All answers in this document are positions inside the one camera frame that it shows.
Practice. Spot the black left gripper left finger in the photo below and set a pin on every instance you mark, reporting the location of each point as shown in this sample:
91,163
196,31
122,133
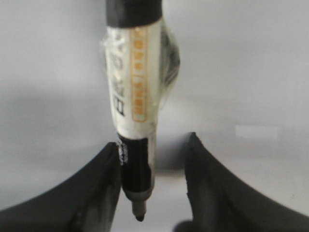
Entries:
85,202

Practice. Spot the white whiteboard with aluminium frame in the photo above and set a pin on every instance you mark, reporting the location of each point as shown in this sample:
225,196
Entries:
243,88

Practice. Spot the black whiteboard marker white label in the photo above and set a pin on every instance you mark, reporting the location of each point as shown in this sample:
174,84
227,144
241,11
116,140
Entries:
142,63

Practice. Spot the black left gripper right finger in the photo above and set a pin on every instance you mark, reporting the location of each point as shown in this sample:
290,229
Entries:
221,202

